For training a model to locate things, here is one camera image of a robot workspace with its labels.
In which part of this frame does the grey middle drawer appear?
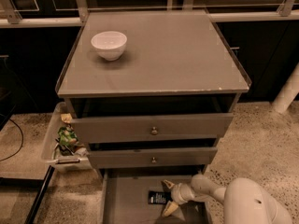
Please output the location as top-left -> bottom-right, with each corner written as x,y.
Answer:
88,147 -> 218,169

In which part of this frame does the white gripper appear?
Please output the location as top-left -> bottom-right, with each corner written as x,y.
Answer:
162,180 -> 195,217

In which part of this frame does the dark blue rxbar wrapper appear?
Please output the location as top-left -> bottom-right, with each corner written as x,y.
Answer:
148,190 -> 171,204

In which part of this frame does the grey top drawer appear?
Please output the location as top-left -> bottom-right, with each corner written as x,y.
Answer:
71,113 -> 233,143

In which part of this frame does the black floor bar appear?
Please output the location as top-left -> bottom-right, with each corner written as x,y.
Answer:
24,166 -> 55,224

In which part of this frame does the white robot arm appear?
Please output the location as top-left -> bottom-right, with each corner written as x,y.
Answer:
163,173 -> 293,224

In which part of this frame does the grey drawer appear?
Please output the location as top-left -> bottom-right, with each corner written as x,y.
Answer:
88,147 -> 218,169
99,167 -> 212,224
71,113 -> 233,143

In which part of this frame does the grey bottom drawer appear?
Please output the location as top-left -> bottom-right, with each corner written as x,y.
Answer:
99,167 -> 212,224

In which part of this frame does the white horizontal rail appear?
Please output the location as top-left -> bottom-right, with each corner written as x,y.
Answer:
0,9 -> 299,28

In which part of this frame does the white ceramic bowl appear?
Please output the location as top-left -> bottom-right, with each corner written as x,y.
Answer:
91,31 -> 127,61

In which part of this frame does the grey drawer cabinet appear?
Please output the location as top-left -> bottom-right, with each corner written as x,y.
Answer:
55,10 -> 252,173

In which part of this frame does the green snack bag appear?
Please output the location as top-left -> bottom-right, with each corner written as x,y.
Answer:
58,126 -> 78,147

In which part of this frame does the clear plastic storage bin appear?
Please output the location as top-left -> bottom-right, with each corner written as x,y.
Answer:
41,102 -> 92,172

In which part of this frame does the tan snack packet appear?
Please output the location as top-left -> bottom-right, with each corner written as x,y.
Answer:
61,113 -> 72,124

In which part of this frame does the black floor cable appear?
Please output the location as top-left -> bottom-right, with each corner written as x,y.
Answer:
0,113 -> 24,162

